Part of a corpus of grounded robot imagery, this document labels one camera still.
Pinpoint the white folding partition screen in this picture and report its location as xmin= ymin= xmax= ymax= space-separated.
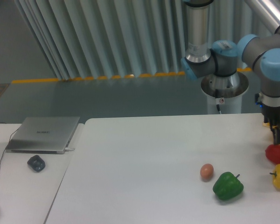
xmin=15 ymin=0 xmax=280 ymax=80

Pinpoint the silver closed laptop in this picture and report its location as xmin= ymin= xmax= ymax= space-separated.
xmin=6 ymin=117 xmax=80 ymax=154

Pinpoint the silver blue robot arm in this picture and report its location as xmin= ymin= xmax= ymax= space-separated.
xmin=181 ymin=0 xmax=280 ymax=145

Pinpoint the black laptop cable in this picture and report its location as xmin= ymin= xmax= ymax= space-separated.
xmin=0 ymin=122 xmax=22 ymax=192

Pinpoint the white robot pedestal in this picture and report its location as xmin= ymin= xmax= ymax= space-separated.
xmin=201 ymin=72 xmax=249 ymax=114

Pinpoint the red bell pepper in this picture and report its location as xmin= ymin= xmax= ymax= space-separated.
xmin=265 ymin=145 xmax=280 ymax=164

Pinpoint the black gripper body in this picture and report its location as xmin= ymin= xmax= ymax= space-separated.
xmin=261 ymin=104 xmax=280 ymax=127

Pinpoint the brown egg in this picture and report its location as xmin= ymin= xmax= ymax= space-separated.
xmin=200 ymin=163 xmax=214 ymax=180

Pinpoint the green bell pepper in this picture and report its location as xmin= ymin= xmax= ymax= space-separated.
xmin=212 ymin=172 xmax=244 ymax=201

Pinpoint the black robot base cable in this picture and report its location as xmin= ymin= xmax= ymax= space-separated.
xmin=215 ymin=88 xmax=223 ymax=115

